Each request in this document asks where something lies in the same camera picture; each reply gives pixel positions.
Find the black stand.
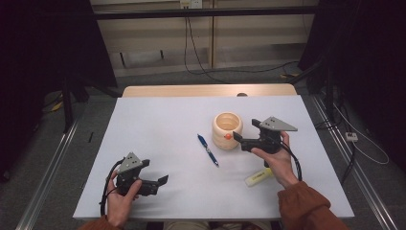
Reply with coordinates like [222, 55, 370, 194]
[59, 71, 124, 135]
[288, 57, 340, 125]

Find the white floor cable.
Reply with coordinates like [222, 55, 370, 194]
[331, 102, 391, 167]

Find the person's right hand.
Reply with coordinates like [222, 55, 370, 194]
[250, 130, 300, 190]

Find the black curtain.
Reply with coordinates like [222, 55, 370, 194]
[298, 0, 406, 168]
[0, 0, 119, 180]

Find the yellow highlighter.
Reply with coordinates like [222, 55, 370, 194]
[244, 167, 275, 188]

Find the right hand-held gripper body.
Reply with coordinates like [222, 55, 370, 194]
[240, 116, 299, 168]

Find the blue pen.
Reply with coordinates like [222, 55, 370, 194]
[196, 133, 220, 169]

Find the hand-held gripper black cable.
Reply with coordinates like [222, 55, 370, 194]
[99, 158, 125, 219]
[280, 140, 304, 183]

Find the black horizontal bar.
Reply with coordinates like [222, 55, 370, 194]
[93, 5, 321, 21]

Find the right hand-held gripper black cable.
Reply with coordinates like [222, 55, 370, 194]
[280, 140, 304, 183]

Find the black hanging cable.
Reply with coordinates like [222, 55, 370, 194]
[187, 14, 300, 74]
[183, 14, 230, 85]

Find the black floor cable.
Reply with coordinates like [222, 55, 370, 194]
[339, 140, 357, 185]

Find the light wooden cabinet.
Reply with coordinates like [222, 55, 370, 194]
[89, 0, 321, 78]

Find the white table mat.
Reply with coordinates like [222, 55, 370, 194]
[72, 94, 355, 221]

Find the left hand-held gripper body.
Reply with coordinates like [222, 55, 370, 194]
[115, 151, 160, 197]

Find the metal floor rail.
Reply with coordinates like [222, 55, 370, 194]
[310, 95, 400, 230]
[14, 119, 81, 230]

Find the white wall socket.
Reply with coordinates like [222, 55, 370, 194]
[179, 0, 204, 10]

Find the left hand-held gripper black cable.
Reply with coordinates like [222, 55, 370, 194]
[99, 158, 125, 219]

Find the person's left hand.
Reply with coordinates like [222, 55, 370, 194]
[106, 178, 144, 229]

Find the ribbed wooden pen holder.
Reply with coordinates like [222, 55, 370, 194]
[211, 111, 244, 151]

